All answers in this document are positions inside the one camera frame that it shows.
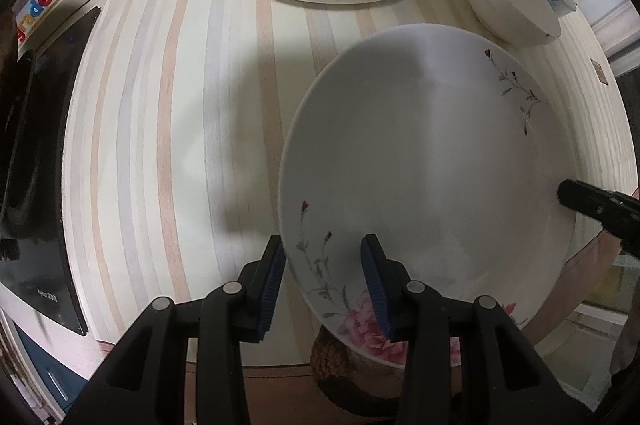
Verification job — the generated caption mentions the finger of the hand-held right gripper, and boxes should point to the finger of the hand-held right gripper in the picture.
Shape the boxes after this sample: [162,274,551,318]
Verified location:
[557,178,640,256]

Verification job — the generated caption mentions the blue kitchen cabinet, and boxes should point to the blue kitchen cabinet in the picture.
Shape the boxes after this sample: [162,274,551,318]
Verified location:
[12,322,81,413]

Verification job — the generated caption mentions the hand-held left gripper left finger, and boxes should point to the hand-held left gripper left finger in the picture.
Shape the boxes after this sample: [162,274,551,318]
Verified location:
[62,234,287,425]

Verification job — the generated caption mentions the black glass cooktop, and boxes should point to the black glass cooktop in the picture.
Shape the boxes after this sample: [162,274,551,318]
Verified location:
[0,5,103,337]

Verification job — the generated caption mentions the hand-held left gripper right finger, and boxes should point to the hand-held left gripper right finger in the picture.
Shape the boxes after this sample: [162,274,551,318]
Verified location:
[361,233,596,425]

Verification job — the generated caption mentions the white floral plate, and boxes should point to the white floral plate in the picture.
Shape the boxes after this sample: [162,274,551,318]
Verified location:
[277,24,576,368]

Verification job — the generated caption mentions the striped tablecloth with cat print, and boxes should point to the striped tablecloth with cat print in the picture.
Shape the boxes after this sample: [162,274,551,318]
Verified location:
[60,0,636,373]

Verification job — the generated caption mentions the colourful character wall sticker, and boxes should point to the colourful character wall sticker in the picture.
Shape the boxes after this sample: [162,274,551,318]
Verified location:
[15,0,54,45]

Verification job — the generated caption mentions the white door frame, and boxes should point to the white door frame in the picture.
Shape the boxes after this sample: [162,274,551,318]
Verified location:
[590,0,640,73]

